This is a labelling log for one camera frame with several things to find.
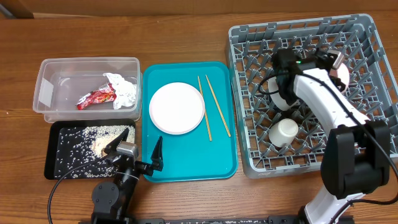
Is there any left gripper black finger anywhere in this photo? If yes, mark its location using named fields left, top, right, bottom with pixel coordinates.
left=150, top=136, right=164, bottom=171
left=103, top=128, right=129, bottom=154

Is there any white tissue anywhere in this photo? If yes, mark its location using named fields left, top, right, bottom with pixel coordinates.
left=103, top=73, right=137, bottom=110

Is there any red snack wrapper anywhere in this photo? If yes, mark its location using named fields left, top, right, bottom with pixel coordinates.
left=76, top=83, right=116, bottom=110

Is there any white rice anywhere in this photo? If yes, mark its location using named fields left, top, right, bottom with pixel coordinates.
left=53, top=125, right=135, bottom=179

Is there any large pink plate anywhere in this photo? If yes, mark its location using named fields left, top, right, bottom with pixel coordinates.
left=149, top=82, right=204, bottom=135

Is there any grey bowl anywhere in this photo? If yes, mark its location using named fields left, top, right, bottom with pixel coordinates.
left=267, top=77, right=300, bottom=111

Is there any white cup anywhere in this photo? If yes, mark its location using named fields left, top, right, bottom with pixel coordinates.
left=269, top=118, right=299, bottom=147

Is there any wooden chopstick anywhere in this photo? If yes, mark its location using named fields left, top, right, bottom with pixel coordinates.
left=197, top=76, right=213, bottom=142
left=205, top=75, right=231, bottom=137

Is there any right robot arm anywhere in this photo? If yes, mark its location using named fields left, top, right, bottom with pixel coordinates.
left=272, top=49, right=397, bottom=223

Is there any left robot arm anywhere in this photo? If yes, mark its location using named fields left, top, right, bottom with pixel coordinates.
left=90, top=128, right=164, bottom=223

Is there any grey dishwasher rack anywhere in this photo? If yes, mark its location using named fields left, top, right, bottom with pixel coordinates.
left=226, top=14, right=397, bottom=179

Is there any black tray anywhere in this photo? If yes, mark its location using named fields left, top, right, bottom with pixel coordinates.
left=44, top=119, right=136, bottom=180

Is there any teal serving tray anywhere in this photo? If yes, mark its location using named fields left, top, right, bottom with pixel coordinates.
left=141, top=62, right=238, bottom=183

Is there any clear plastic bin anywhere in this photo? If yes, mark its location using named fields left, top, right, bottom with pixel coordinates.
left=32, top=57, right=142, bottom=123

